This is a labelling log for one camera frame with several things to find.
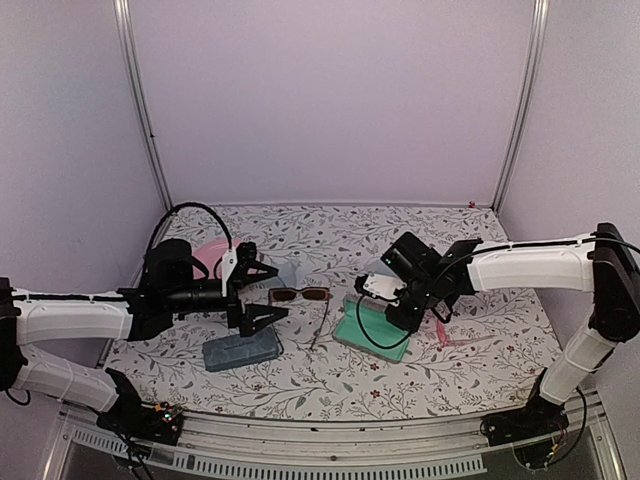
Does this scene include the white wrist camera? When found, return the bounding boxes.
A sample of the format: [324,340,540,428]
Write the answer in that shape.
[354,273,406,306]
[221,242,257,289]

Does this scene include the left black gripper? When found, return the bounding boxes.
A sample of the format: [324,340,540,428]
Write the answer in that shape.
[165,260,289,337]

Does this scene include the front aluminium rail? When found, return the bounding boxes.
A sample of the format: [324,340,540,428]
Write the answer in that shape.
[40,391,631,479]

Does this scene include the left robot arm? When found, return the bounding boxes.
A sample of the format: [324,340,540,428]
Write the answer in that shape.
[1,239,288,434]

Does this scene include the black cable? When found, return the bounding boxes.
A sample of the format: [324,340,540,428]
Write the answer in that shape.
[354,294,416,351]
[147,201,234,261]

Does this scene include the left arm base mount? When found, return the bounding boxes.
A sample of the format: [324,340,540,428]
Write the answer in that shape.
[96,368,184,446]

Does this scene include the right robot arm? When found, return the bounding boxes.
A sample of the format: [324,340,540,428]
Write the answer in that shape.
[365,223,639,436]

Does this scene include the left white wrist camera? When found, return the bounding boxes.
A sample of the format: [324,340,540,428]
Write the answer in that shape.
[221,242,257,289]

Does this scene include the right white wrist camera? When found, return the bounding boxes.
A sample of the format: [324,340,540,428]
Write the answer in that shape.
[354,273,406,306]

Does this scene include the small blue cleaning cloth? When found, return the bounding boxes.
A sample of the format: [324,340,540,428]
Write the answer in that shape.
[272,258,302,288]

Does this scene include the brown sunglasses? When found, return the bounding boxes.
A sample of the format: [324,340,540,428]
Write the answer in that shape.
[268,287,331,351]

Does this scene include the left black cable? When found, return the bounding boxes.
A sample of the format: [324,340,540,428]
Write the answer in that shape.
[147,201,234,261]

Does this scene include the left aluminium frame post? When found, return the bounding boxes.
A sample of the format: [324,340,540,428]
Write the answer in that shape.
[113,0,173,210]

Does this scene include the right black cable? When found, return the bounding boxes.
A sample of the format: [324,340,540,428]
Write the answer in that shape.
[354,294,416,351]

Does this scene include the right aluminium frame post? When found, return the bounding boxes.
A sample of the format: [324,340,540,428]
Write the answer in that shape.
[491,0,550,216]

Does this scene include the large blue cleaning cloth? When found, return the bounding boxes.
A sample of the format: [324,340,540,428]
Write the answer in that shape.
[366,258,395,276]

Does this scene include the aluminium frame post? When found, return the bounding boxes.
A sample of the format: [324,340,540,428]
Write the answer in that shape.
[113,0,173,210]
[491,0,550,216]

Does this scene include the blue glasses case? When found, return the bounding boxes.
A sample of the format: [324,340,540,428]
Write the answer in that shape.
[202,327,282,373]

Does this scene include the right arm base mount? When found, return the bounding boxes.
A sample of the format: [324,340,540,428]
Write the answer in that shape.
[479,370,569,470]

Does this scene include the pink plate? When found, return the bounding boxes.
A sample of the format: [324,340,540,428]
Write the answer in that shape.
[193,238,232,280]

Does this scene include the pink sunglasses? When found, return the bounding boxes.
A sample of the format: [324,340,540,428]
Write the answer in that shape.
[436,320,493,349]

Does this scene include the grey glasses case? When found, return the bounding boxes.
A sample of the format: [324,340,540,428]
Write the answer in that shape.
[332,293,409,364]

